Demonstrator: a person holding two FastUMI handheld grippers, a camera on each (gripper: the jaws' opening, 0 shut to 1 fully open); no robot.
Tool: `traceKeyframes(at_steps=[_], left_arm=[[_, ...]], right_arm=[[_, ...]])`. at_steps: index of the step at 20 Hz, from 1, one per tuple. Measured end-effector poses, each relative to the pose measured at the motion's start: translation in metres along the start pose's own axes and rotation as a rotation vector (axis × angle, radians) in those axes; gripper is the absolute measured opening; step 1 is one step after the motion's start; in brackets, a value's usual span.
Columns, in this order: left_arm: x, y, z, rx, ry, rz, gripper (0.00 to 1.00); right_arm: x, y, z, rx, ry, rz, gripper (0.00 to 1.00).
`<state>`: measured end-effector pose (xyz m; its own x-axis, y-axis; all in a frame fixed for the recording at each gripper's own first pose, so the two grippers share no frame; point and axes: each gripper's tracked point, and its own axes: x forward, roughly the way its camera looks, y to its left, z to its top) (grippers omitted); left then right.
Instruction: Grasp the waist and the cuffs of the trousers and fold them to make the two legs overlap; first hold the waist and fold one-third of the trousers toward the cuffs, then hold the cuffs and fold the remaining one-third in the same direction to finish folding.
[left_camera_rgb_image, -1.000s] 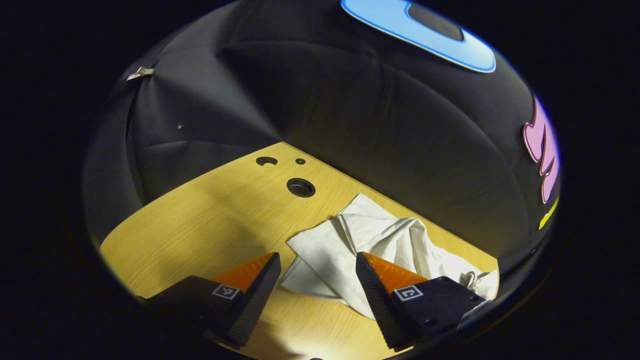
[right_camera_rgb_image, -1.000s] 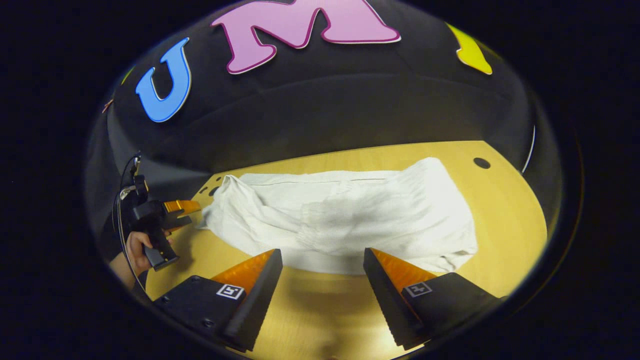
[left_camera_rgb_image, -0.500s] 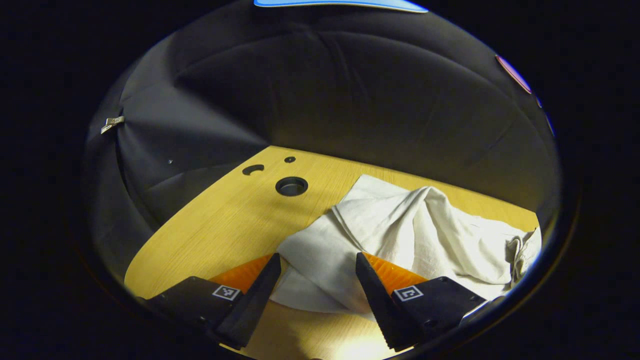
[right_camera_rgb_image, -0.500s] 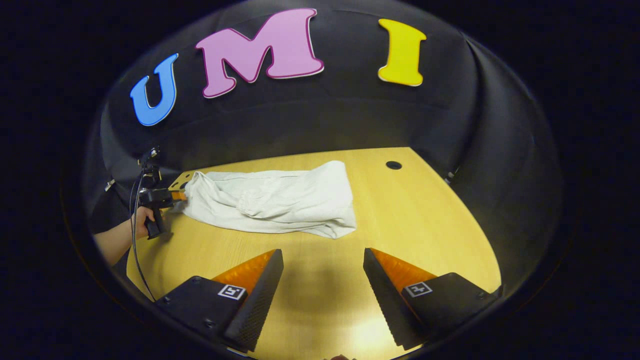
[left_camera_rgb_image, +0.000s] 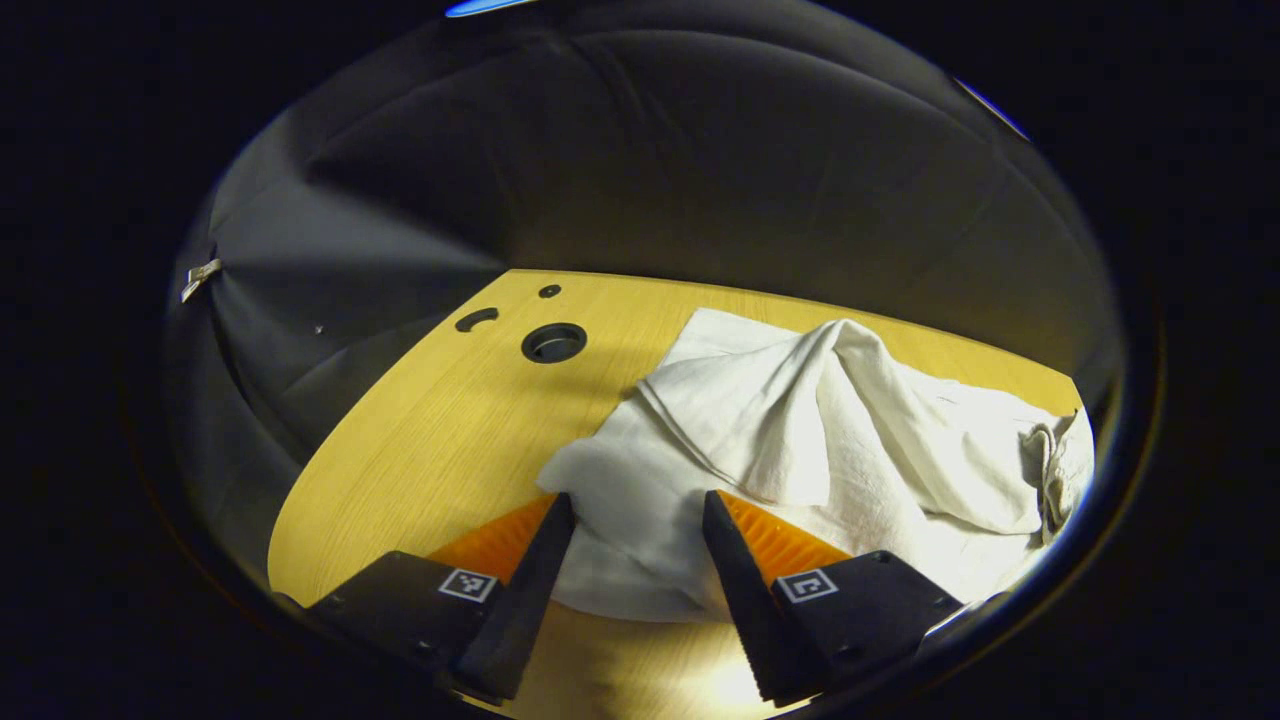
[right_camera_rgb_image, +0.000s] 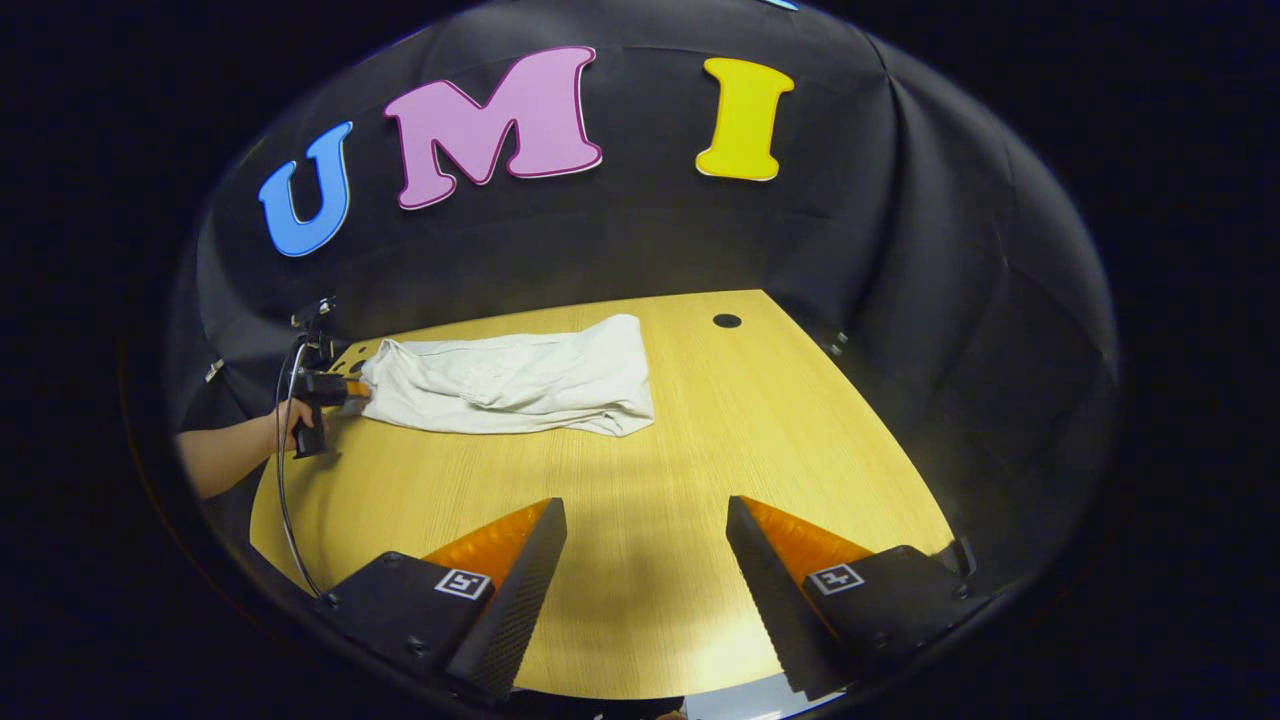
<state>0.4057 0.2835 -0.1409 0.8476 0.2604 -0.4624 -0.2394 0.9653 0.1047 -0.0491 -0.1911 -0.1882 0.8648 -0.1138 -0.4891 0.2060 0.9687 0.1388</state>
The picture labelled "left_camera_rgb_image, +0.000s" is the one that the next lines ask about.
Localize black backdrop cloth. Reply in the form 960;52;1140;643
165;0;1121;591

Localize black table cable grommet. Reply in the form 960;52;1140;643
520;322;589;365

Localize silver metal clip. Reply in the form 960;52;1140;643
180;258;224;304

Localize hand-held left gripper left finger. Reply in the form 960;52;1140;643
305;492;578;706

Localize white jeans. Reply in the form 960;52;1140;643
537;307;1096;624

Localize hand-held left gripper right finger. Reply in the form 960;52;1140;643
702;490;966;708

